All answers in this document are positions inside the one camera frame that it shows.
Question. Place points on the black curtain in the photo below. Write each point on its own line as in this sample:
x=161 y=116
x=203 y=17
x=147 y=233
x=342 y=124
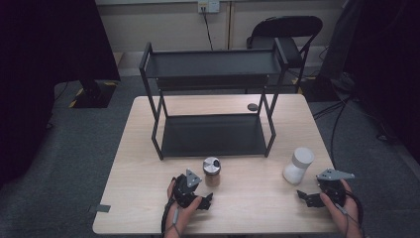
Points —
x=43 y=82
x=389 y=66

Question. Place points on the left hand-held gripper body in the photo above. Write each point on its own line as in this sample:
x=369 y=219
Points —
x=185 y=191

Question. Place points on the person's left hand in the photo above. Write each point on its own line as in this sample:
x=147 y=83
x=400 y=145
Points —
x=185 y=214

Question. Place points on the black folding chair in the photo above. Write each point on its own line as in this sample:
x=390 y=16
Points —
x=285 y=29

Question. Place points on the white plastic jar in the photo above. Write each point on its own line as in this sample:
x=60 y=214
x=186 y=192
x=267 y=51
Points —
x=298 y=166

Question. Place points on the black stand base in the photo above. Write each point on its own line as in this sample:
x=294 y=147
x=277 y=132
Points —
x=318 y=91
x=94 y=95

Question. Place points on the black round table grommet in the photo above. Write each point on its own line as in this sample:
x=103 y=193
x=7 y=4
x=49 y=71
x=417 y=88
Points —
x=252 y=107

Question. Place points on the white wall socket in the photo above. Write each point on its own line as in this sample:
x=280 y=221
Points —
x=208 y=6

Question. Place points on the spice jar with silver lid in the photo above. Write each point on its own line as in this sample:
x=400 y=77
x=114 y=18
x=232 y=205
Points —
x=211 y=165

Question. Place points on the black metal two-tier rack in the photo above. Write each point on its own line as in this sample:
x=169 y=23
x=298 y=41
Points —
x=211 y=135

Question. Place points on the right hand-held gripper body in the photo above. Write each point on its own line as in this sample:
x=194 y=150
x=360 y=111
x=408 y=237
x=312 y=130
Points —
x=332 y=190

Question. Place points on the grey floor tape strip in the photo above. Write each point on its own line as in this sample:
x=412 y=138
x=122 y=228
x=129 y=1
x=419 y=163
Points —
x=100 y=208

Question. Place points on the person's right hand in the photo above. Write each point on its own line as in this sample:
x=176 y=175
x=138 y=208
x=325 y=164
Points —
x=345 y=214

